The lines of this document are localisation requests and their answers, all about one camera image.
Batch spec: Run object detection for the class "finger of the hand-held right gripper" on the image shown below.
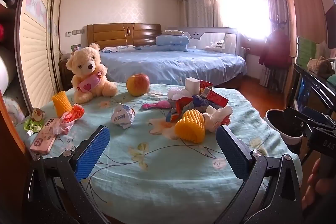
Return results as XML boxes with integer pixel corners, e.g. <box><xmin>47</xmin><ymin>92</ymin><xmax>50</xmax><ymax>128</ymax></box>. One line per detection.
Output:
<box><xmin>304</xmin><ymin>106</ymin><xmax>336</xmax><ymax>131</ymax></box>
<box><xmin>283</xmin><ymin>107</ymin><xmax>315</xmax><ymax>135</ymax></box>

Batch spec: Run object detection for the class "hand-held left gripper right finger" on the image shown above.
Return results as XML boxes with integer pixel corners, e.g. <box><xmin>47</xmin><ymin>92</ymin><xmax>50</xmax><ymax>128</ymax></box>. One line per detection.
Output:
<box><xmin>214</xmin><ymin>125</ymin><xmax>302</xmax><ymax>224</ymax></box>

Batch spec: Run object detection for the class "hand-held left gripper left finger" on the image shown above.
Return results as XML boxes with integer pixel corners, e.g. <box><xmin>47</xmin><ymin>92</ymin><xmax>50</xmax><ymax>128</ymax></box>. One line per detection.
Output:
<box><xmin>22</xmin><ymin>125</ymin><xmax>111</xmax><ymax>224</ymax></box>

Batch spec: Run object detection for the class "white and black bin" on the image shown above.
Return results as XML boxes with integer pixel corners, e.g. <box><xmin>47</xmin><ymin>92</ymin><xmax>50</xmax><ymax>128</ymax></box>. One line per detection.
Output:
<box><xmin>265</xmin><ymin>109</ymin><xmax>306</xmax><ymax>145</ymax></box>

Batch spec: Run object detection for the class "red and white cigarette box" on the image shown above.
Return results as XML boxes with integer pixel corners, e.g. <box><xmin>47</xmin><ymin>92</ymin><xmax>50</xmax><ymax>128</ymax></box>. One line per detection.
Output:
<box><xmin>201</xmin><ymin>87</ymin><xmax>229</xmax><ymax>107</ymax></box>

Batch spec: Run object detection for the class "white foam fruit net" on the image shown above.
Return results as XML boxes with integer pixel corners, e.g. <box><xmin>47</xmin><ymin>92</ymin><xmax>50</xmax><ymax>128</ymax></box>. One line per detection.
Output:
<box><xmin>167</xmin><ymin>88</ymin><xmax>193</xmax><ymax>102</ymax></box>

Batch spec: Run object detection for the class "person's right hand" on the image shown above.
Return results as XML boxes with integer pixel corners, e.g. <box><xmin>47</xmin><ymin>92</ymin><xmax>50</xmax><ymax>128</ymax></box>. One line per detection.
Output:
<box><xmin>302</xmin><ymin>158</ymin><xmax>336</xmax><ymax>211</ymax></box>

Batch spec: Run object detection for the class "black desk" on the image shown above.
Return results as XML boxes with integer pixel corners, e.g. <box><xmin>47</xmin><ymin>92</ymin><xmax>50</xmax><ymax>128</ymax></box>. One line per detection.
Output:
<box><xmin>286</xmin><ymin>63</ymin><xmax>336</xmax><ymax>130</ymax></box>

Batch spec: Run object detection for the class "crumpled wrappers pile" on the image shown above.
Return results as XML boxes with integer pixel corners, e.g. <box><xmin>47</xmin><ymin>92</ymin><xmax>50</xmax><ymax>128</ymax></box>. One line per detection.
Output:
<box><xmin>202</xmin><ymin>105</ymin><xmax>234</xmax><ymax>132</ymax></box>

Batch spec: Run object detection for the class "red orange plastic wrapper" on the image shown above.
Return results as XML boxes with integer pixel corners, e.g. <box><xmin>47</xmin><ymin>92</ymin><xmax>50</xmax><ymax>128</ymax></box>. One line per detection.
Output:
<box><xmin>54</xmin><ymin>104</ymin><xmax>85</xmax><ymax>135</ymax></box>

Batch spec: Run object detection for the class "crumpled white paper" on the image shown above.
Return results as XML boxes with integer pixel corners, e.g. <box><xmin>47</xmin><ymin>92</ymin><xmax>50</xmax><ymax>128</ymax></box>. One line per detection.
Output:
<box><xmin>111</xmin><ymin>103</ymin><xmax>135</xmax><ymax>129</ymax></box>

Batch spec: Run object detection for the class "wide yellow foam fruit net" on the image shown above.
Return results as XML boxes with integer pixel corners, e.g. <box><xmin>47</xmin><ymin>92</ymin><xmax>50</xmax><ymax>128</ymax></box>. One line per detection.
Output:
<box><xmin>175</xmin><ymin>109</ymin><xmax>206</xmax><ymax>144</ymax></box>

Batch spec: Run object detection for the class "brown plush toy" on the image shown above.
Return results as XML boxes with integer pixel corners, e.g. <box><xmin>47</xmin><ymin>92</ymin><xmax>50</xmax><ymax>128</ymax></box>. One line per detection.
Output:
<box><xmin>307</xmin><ymin>56</ymin><xmax>333</xmax><ymax>79</ymax></box>

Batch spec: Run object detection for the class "phone in pink case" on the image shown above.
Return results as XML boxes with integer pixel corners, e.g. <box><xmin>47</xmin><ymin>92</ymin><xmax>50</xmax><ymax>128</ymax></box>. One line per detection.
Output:
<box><xmin>30</xmin><ymin>118</ymin><xmax>57</xmax><ymax>155</ymax></box>

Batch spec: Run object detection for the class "tall yellow foam fruit net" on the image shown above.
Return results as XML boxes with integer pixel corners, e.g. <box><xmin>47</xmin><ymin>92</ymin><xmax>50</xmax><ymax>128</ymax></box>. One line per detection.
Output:
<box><xmin>51</xmin><ymin>91</ymin><xmax>73</xmax><ymax>117</ymax></box>

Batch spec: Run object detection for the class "green drink pouch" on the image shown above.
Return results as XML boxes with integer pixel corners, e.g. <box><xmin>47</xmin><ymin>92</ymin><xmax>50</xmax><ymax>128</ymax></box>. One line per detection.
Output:
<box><xmin>24</xmin><ymin>108</ymin><xmax>45</xmax><ymax>138</ymax></box>

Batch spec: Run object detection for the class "stack of green boxes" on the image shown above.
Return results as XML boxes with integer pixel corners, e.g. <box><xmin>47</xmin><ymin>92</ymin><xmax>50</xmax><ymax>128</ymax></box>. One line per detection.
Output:
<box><xmin>297</xmin><ymin>36</ymin><xmax>317</xmax><ymax>64</ymax></box>

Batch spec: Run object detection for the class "red and blue snack wrapper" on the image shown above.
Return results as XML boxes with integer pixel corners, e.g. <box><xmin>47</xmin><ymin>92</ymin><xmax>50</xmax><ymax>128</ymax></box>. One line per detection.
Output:
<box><xmin>165</xmin><ymin>97</ymin><xmax>195</xmax><ymax>123</ymax></box>

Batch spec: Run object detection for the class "floral teal bedsheet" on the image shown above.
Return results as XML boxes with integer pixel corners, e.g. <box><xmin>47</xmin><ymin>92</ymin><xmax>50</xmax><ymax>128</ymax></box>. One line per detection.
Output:
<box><xmin>16</xmin><ymin>82</ymin><xmax>302</xmax><ymax>224</ymax></box>

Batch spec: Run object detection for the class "dark red coat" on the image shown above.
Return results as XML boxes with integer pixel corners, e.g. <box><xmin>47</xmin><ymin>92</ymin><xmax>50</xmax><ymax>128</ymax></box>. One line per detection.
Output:
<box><xmin>259</xmin><ymin>30</ymin><xmax>293</xmax><ymax>67</ymax></box>

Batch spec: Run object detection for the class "white sponge block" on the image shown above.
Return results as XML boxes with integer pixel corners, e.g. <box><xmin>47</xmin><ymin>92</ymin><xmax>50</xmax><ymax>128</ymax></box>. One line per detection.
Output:
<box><xmin>185</xmin><ymin>77</ymin><xmax>201</xmax><ymax>95</ymax></box>

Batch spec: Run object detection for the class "cream teddy bear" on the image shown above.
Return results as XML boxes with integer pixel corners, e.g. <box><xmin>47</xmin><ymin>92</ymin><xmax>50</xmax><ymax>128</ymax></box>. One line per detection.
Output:
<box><xmin>66</xmin><ymin>43</ymin><xmax>118</xmax><ymax>104</ymax></box>

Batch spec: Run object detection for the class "pink hairbrush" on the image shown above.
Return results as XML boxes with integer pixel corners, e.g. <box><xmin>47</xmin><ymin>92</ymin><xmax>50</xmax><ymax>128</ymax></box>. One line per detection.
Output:
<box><xmin>142</xmin><ymin>101</ymin><xmax>171</xmax><ymax>110</ymax></box>

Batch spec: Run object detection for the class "wooden nightstand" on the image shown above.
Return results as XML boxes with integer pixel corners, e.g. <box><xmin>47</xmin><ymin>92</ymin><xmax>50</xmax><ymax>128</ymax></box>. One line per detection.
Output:
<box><xmin>58</xmin><ymin>59</ymin><xmax>74</xmax><ymax>90</ymax></box>

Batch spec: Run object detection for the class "red yellow apple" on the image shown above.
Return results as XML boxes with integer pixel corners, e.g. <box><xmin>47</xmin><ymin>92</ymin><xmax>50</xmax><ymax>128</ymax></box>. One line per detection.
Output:
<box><xmin>126</xmin><ymin>73</ymin><xmax>150</xmax><ymax>96</ymax></box>

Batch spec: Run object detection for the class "black television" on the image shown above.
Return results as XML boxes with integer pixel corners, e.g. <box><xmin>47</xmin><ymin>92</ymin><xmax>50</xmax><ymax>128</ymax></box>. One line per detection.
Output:
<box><xmin>325</xmin><ymin>4</ymin><xmax>336</xmax><ymax>41</ymax></box>

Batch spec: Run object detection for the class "coat rack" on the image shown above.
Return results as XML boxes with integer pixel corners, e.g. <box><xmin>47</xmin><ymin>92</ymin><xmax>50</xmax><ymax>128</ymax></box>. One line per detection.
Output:
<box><xmin>268</xmin><ymin>18</ymin><xmax>287</xmax><ymax>90</ymax></box>

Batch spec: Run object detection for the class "tall wooden cabinet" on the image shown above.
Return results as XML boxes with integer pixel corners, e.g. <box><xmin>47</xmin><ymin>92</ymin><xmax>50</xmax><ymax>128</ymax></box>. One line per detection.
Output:
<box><xmin>285</xmin><ymin>0</ymin><xmax>328</xmax><ymax>58</ymax></box>

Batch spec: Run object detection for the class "blue printed pillow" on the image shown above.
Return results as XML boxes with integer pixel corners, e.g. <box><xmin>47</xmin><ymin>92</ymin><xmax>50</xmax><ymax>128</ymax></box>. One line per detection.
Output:
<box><xmin>100</xmin><ymin>45</ymin><xmax>142</xmax><ymax>53</ymax></box>

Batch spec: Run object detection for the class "bed with blue sheet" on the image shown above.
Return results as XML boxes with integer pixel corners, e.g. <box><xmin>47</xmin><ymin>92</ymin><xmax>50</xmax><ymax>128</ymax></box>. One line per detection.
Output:
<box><xmin>100</xmin><ymin>44</ymin><xmax>248</xmax><ymax>88</ymax></box>

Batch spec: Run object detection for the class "cream sliding wardrobe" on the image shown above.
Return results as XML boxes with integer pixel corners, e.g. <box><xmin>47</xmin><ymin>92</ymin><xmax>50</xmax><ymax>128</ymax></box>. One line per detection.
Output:
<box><xmin>16</xmin><ymin>0</ymin><xmax>66</xmax><ymax>119</ymax></box>

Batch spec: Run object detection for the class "wooden headboard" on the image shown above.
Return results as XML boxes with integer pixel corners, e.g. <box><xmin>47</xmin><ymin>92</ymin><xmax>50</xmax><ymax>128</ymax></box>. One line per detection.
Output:
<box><xmin>87</xmin><ymin>23</ymin><xmax>162</xmax><ymax>51</ymax></box>

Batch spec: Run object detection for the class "grey dotted curtain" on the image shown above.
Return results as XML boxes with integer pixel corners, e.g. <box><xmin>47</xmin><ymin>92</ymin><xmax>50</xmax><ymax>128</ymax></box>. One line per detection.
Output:
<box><xmin>183</xmin><ymin>0</ymin><xmax>226</xmax><ymax>28</ymax></box>
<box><xmin>264</xmin><ymin>0</ymin><xmax>284</xmax><ymax>38</ymax></box>

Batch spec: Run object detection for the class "bright window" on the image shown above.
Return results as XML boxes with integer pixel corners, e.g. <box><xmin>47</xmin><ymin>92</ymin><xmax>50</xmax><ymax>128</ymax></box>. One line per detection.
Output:
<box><xmin>224</xmin><ymin>0</ymin><xmax>265</xmax><ymax>39</ymax></box>

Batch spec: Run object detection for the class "folded blue quilt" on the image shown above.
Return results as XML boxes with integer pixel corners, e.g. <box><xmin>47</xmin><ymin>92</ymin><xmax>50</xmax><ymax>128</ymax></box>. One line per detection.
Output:
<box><xmin>156</xmin><ymin>35</ymin><xmax>189</xmax><ymax>52</ymax></box>

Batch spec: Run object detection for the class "small grey pillow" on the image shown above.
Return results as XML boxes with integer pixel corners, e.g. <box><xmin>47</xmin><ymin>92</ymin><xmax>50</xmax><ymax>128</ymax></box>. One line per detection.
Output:
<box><xmin>161</xmin><ymin>29</ymin><xmax>185</xmax><ymax>36</ymax></box>

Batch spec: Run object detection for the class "grey bed rail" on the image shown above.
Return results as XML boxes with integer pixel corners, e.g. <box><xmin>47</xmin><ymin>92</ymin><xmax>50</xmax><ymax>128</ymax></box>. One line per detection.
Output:
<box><xmin>165</xmin><ymin>27</ymin><xmax>238</xmax><ymax>56</ymax></box>

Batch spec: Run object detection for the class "wall switch panel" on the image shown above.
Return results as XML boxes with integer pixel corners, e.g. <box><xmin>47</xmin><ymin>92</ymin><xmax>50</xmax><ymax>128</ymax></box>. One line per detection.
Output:
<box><xmin>66</xmin><ymin>29</ymin><xmax>86</xmax><ymax>37</ymax></box>

